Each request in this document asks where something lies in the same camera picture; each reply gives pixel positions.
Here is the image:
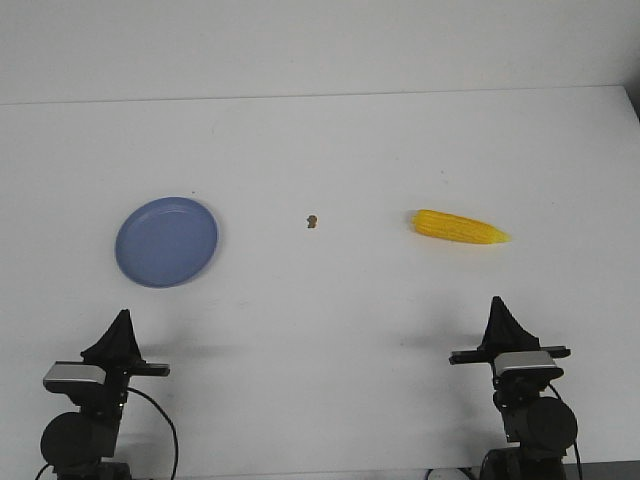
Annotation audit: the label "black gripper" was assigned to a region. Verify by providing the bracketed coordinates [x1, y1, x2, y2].
[56, 309, 170, 400]
[448, 296, 571, 395]

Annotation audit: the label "blue round plate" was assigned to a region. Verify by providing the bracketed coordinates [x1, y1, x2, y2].
[114, 197, 219, 288]

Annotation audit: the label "yellow corn cob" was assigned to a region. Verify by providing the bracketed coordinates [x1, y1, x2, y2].
[411, 209, 511, 245]

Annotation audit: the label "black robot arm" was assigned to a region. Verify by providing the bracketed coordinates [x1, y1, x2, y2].
[449, 296, 578, 479]
[40, 309, 170, 479]

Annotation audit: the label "white object at bottom edge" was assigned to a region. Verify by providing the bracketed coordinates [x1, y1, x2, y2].
[424, 468, 476, 480]

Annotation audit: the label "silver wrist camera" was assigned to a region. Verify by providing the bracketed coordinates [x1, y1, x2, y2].
[493, 350, 557, 377]
[43, 362, 106, 393]

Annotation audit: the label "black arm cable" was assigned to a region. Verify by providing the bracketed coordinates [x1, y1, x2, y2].
[125, 386, 180, 479]
[547, 382, 584, 480]

